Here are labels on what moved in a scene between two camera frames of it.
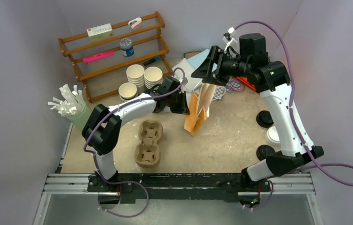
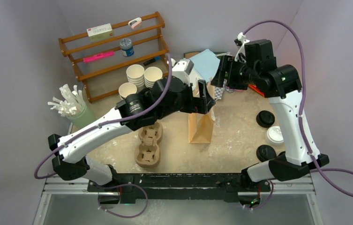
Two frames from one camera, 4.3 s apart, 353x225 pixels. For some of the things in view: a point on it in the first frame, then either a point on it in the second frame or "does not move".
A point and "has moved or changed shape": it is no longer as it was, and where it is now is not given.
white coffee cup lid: [273, 135] does not move
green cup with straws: [71, 105] does not move
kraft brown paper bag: [198, 110] has moved or changed shape
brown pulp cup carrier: [147, 153] does not move
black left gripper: [183, 108] → [198, 104]
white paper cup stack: [135, 73] does not move
